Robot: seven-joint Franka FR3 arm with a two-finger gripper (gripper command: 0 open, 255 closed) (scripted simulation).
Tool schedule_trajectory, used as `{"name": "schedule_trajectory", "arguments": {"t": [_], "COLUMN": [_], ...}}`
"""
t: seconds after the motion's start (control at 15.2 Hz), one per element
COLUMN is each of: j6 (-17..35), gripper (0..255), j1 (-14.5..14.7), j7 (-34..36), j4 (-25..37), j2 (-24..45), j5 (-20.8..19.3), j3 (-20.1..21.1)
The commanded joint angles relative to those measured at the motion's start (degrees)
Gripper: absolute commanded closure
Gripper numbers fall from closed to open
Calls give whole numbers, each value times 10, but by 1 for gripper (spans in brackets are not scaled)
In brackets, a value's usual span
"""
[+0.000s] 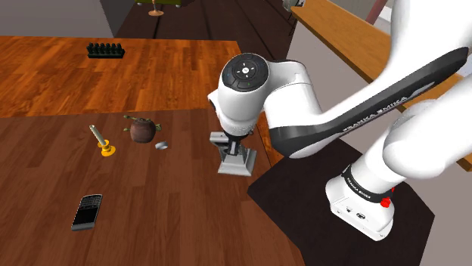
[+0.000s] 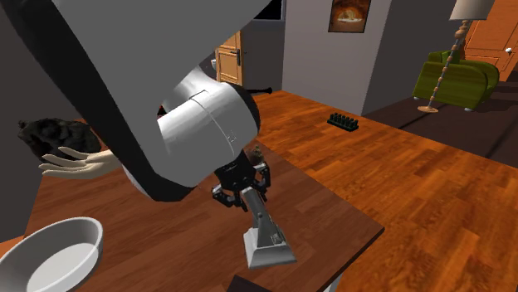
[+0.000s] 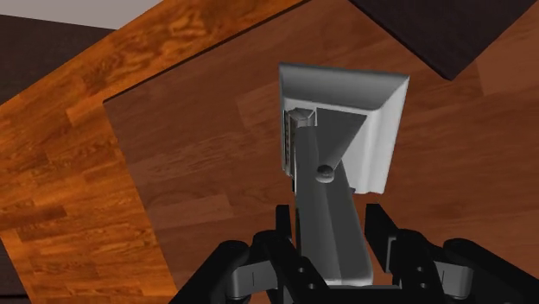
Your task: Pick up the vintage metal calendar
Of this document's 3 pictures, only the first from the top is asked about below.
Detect grey flared block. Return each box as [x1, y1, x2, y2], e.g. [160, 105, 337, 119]
[216, 144, 258, 177]

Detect dark robot stand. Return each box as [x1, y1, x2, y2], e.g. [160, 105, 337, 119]
[247, 138, 436, 266]

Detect brown pot with plant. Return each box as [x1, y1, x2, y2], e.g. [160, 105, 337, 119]
[123, 114, 163, 144]

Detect yellow candle holder with candle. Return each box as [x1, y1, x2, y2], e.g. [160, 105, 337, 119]
[88, 124, 116, 158]

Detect lamp stand with round base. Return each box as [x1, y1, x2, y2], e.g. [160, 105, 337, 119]
[147, 0, 166, 17]

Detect black studded rack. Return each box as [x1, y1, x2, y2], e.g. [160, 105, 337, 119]
[86, 42, 126, 60]

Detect green sofa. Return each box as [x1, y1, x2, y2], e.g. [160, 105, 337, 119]
[135, 0, 183, 8]

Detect black keypad phone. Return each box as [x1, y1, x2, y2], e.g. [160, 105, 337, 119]
[70, 193, 104, 232]

